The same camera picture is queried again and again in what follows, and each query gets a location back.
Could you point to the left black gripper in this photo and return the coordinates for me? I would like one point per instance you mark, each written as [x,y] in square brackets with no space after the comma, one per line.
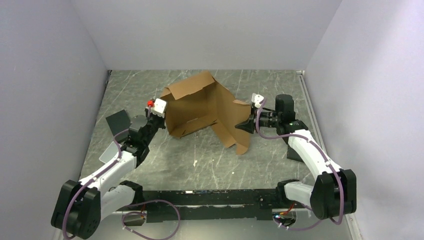
[161,119]

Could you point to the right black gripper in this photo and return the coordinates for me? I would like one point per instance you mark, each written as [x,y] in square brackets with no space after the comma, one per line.
[249,125]

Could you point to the brown cardboard box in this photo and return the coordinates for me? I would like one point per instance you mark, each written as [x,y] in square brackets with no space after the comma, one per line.
[200,101]

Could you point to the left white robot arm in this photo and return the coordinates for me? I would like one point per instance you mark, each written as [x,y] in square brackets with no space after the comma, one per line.
[83,204]

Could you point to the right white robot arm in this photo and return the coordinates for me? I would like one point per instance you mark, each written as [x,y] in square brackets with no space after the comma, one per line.
[334,192]

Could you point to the left black rectangular pad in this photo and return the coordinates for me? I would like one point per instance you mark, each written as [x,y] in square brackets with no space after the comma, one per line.
[118,121]

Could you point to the black rectangular pad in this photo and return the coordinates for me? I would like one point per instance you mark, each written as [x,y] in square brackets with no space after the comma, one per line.
[293,155]
[118,121]

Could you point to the right black rectangular pad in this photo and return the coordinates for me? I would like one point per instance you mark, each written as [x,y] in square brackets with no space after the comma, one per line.
[293,155]

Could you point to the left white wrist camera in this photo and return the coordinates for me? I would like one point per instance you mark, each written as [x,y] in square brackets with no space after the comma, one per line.
[156,107]

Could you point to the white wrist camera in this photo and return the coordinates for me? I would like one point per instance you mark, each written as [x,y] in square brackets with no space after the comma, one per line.
[156,107]
[256,100]

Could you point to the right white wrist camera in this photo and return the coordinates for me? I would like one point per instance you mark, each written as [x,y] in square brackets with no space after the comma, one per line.
[256,100]

